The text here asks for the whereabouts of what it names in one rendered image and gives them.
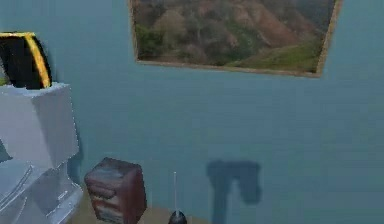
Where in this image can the framed landscape painting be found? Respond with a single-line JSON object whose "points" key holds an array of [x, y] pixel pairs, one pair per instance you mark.
{"points": [[233, 33]]}

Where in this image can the black toilet brush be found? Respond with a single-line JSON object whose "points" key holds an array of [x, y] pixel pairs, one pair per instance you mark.
{"points": [[177, 218]]}

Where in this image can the dark red brown bin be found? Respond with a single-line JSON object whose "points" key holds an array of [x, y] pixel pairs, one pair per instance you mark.
{"points": [[115, 191]]}

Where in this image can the white toilet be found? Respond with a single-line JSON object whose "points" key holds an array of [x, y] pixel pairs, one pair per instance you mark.
{"points": [[36, 133]]}

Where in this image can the black box with yellow trim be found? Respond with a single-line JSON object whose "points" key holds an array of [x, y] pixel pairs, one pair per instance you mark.
{"points": [[23, 60]]}

